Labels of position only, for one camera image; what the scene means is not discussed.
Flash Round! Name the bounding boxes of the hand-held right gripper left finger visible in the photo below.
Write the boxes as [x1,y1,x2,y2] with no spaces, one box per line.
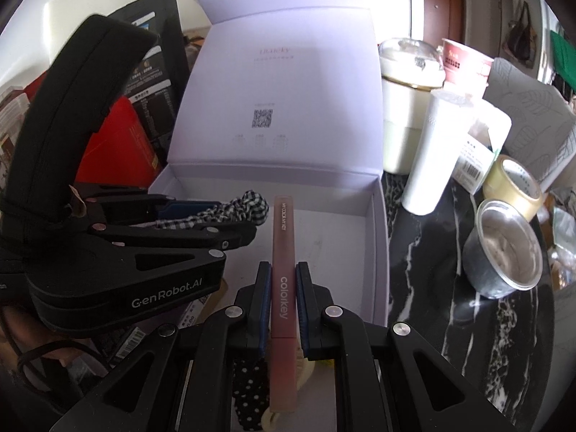
[47,261,274,432]

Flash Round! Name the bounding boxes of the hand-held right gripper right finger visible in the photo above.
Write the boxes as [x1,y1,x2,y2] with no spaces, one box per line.
[296,261,518,432]

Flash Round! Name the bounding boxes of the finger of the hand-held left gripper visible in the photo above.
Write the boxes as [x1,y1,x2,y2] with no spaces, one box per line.
[87,221,258,253]
[67,184,226,228]

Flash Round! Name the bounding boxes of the cream hair claw clip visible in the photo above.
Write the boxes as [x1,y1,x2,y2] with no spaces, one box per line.
[263,350,316,424]

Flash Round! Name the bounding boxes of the black white checkered hair tie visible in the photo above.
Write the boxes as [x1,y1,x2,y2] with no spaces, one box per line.
[153,190,270,231]

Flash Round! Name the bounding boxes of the pink lip gloss tube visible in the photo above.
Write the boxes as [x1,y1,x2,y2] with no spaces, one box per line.
[269,195,299,413]

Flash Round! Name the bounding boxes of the black polka-dot scrunchie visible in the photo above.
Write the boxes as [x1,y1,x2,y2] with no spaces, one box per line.
[231,355,264,431]

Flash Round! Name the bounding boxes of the pale lidded gift box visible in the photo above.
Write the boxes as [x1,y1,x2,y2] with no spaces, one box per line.
[148,0,390,325]

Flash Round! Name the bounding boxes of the person's left hand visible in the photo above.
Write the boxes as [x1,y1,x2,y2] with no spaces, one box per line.
[0,299,68,361]

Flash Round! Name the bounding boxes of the red box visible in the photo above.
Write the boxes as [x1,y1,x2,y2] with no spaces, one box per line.
[74,96,161,188]

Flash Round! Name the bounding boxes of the black printed board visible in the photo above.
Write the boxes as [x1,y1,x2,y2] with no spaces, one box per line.
[112,0,190,172]

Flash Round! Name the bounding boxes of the white cylindrical tumbler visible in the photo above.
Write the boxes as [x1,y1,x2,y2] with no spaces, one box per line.
[402,90,473,216]

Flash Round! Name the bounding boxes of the steel bowl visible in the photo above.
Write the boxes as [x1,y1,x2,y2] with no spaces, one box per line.
[463,199,545,299]

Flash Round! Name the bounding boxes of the white tumbler with dome lid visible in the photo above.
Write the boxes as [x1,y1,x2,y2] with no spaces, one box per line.
[378,38,444,174]

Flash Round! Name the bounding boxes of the clear tape roll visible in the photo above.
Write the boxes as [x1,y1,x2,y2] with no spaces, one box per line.
[482,154,544,221]

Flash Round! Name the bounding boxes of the small white carton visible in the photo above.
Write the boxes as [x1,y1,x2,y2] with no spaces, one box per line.
[454,96,513,194]

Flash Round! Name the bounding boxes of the pink paper cup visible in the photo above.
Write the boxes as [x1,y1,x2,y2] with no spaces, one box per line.
[441,38,496,100]

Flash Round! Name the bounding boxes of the grey leaf-pattern chair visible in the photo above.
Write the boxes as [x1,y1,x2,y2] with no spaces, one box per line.
[488,56,576,190]

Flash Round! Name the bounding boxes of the white refrigerator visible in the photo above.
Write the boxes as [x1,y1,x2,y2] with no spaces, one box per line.
[373,0,426,44]

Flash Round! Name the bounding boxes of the brown door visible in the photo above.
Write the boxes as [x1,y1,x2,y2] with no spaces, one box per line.
[423,0,464,46]

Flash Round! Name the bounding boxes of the black hanging bag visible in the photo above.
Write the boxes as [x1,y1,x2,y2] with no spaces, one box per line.
[506,0,539,59]

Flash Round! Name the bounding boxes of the green handbag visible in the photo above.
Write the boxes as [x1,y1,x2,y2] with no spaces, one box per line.
[550,29,576,82]

